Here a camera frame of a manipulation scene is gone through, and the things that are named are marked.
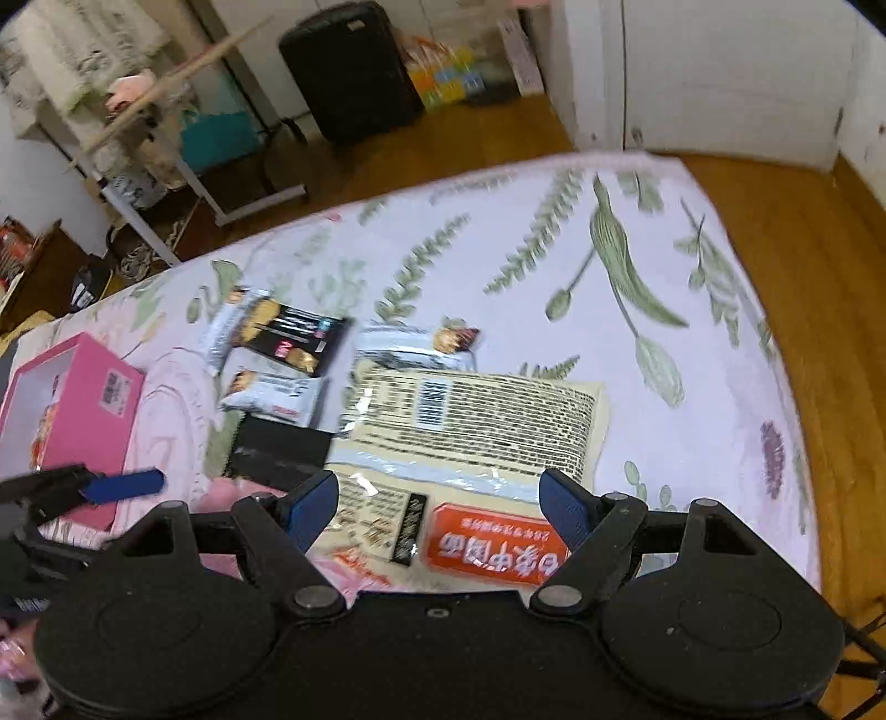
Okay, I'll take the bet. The white knit cardigan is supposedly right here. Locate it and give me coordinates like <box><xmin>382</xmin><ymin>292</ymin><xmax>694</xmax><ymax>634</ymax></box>
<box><xmin>0</xmin><ymin>0</ymin><xmax>176</xmax><ymax>141</ymax></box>

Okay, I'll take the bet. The pink object on table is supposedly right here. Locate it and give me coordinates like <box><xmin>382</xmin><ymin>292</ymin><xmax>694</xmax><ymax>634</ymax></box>
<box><xmin>106</xmin><ymin>69</ymin><xmax>158</xmax><ymax>113</ymax></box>

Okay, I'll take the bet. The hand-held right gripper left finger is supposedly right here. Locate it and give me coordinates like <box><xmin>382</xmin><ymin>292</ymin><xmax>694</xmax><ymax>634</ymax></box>
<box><xmin>102</xmin><ymin>469</ymin><xmax>347</xmax><ymax>621</ymax></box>

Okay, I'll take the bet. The white nut bar packet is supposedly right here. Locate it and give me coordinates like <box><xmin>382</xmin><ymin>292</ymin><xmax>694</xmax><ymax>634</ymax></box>
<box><xmin>219</xmin><ymin>369</ymin><xmax>328</xmax><ymax>428</ymax></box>
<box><xmin>203</xmin><ymin>286</ymin><xmax>272</xmax><ymax>376</ymax></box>
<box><xmin>352</xmin><ymin>320</ymin><xmax>483</xmax><ymax>376</ymax></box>

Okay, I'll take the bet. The yellow patterned box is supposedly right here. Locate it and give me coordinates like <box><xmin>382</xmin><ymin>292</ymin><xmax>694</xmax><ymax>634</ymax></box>
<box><xmin>407</xmin><ymin>36</ymin><xmax>501</xmax><ymax>113</ymax></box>

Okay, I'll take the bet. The black suitcase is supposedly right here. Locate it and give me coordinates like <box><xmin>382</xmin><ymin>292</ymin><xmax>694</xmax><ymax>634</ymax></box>
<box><xmin>278</xmin><ymin>0</ymin><xmax>425</xmax><ymax>146</ymax></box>

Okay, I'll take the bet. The pink cardboard box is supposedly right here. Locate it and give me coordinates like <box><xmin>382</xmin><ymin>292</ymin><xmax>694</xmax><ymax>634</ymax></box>
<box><xmin>0</xmin><ymin>332</ymin><xmax>148</xmax><ymax>531</ymax></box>

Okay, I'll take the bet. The black cookie packet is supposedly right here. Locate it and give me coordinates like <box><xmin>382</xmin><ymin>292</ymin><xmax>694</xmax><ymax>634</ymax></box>
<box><xmin>234</xmin><ymin>297</ymin><xmax>352</xmax><ymax>379</ymax></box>

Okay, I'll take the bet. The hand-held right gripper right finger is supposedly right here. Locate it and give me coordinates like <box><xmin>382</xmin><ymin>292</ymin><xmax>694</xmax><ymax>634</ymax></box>
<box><xmin>530</xmin><ymin>469</ymin><xmax>771</xmax><ymax>619</ymax></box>

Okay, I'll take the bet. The flat black snack packet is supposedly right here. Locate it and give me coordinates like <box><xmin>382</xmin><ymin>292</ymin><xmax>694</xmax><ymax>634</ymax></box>
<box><xmin>223</xmin><ymin>412</ymin><xmax>334</xmax><ymax>487</ymax></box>

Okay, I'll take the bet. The dark wooden cabinet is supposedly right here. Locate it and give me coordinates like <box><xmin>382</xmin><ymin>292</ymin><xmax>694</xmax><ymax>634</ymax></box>
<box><xmin>0</xmin><ymin>217</ymin><xmax>65</xmax><ymax>335</ymax></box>

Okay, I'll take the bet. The black tripod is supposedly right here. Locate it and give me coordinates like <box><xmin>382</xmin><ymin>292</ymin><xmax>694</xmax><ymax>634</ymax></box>
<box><xmin>839</xmin><ymin>615</ymin><xmax>886</xmax><ymax>720</ymax></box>

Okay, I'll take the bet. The white door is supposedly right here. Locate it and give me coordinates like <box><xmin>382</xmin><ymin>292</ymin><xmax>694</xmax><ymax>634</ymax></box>
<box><xmin>615</xmin><ymin>0</ymin><xmax>844</xmax><ymax>174</ymax></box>

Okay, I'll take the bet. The white printed bag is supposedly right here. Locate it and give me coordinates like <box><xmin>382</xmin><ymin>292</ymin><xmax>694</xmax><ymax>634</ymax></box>
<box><xmin>496</xmin><ymin>14</ymin><xmax>549</xmax><ymax>98</ymax></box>

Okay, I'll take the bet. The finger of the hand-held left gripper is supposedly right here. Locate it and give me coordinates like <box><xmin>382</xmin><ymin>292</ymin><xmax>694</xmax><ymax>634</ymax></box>
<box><xmin>0</xmin><ymin>465</ymin><xmax>166</xmax><ymax>522</ymax></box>

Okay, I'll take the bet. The pair of shoes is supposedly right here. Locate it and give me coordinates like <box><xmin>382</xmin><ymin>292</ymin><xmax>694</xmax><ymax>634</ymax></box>
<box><xmin>112</xmin><ymin>241</ymin><xmax>158</xmax><ymax>279</ymax></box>

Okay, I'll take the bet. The black bag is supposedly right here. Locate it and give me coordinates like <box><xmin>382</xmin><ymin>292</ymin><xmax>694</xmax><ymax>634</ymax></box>
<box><xmin>67</xmin><ymin>258</ymin><xmax>116</xmax><ymax>314</ymax></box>

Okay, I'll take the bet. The teal shopping bag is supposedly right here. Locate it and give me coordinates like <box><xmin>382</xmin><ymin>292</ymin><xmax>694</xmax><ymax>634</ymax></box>
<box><xmin>180</xmin><ymin>107</ymin><xmax>262</xmax><ymax>176</ymax></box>

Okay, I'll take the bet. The beige noodle packet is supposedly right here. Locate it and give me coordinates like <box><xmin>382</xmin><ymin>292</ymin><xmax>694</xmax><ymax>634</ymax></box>
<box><xmin>324</xmin><ymin>366</ymin><xmax>611</xmax><ymax>595</ymax></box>

